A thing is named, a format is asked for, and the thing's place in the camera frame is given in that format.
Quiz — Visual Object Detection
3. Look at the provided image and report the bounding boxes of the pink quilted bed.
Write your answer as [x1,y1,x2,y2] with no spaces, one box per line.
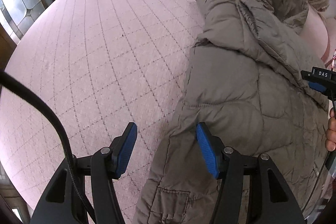
[0,0,331,224]

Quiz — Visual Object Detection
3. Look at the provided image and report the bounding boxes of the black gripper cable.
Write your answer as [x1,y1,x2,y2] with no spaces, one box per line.
[0,70,95,224]

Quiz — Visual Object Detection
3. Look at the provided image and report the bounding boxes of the glass panel door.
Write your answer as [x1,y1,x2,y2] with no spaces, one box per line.
[0,0,51,45]

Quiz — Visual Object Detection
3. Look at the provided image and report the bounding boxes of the khaki puffer jacket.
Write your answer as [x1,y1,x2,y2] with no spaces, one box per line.
[133,0,331,224]

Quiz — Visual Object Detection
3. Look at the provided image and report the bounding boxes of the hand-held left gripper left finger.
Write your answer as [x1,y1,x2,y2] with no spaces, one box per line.
[30,122,138,224]

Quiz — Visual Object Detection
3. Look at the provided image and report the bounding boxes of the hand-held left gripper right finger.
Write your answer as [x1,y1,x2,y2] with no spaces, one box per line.
[196,122,305,224]

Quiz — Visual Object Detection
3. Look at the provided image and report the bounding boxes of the thin black cable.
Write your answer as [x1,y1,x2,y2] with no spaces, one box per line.
[302,152,331,214]

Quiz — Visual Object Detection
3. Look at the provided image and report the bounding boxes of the person's right hand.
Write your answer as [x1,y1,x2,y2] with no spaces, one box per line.
[325,107,336,152]

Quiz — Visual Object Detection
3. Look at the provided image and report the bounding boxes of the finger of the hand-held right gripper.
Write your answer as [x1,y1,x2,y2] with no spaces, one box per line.
[301,67,336,109]

